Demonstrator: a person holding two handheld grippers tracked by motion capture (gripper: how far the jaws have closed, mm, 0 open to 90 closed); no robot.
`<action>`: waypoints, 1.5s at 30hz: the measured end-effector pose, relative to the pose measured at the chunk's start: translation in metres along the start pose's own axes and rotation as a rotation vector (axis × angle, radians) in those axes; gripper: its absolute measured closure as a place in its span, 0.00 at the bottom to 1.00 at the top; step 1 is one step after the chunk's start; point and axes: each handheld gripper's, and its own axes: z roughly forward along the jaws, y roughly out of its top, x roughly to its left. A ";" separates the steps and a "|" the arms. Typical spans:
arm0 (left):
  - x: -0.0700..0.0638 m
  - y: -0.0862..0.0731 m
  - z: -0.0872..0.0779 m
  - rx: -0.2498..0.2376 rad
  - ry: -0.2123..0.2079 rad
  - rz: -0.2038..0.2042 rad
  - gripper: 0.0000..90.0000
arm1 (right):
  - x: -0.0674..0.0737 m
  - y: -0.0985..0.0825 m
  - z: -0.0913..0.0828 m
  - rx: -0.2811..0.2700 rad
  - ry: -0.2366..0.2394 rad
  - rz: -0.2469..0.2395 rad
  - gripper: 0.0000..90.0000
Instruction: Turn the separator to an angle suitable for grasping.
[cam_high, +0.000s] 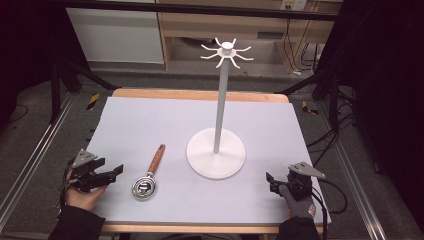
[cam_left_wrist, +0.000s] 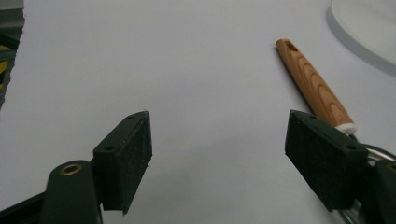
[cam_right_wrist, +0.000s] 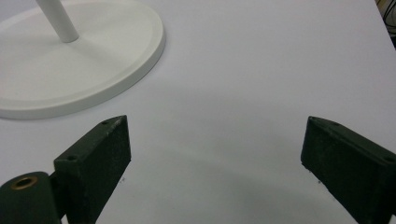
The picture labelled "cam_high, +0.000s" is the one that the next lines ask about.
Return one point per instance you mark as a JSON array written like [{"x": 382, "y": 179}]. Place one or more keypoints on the black curtain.
[
  {"x": 30, "y": 43},
  {"x": 386, "y": 83}
]

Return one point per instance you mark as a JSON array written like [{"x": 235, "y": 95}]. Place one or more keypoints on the black frame bar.
[{"x": 200, "y": 8}]

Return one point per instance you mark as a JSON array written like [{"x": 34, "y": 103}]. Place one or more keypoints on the white hook stand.
[{"x": 216, "y": 156}]

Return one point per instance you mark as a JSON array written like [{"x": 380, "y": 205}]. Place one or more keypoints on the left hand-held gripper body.
[{"x": 87, "y": 176}]

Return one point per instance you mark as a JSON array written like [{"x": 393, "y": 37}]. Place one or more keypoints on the black metal stand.
[
  {"x": 325, "y": 90},
  {"x": 66, "y": 80}
]

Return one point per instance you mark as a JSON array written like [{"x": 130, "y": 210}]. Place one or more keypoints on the aluminium floor rail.
[
  {"x": 353, "y": 180},
  {"x": 31, "y": 163}
]

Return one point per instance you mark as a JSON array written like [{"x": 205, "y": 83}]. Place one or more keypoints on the person's left hand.
[{"x": 81, "y": 199}]

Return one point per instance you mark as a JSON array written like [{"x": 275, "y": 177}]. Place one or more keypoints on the person's right hand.
[{"x": 299, "y": 206}]

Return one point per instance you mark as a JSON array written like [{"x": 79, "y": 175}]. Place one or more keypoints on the white cabinet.
[{"x": 116, "y": 33}]

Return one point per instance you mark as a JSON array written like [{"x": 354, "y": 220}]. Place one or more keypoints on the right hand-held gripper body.
[{"x": 300, "y": 181}]

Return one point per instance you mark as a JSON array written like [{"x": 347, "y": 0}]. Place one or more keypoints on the pale blue table mat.
[{"x": 173, "y": 126}]

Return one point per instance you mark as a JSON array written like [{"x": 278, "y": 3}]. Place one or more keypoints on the wall power socket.
[{"x": 293, "y": 4}]

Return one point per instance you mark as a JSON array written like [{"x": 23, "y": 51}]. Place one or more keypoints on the yellow black striped tape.
[
  {"x": 93, "y": 101},
  {"x": 309, "y": 108}
]

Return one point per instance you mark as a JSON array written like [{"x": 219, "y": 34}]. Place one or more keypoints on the wooden table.
[{"x": 200, "y": 95}]

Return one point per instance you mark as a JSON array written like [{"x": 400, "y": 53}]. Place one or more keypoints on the wooden desk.
[{"x": 230, "y": 25}]

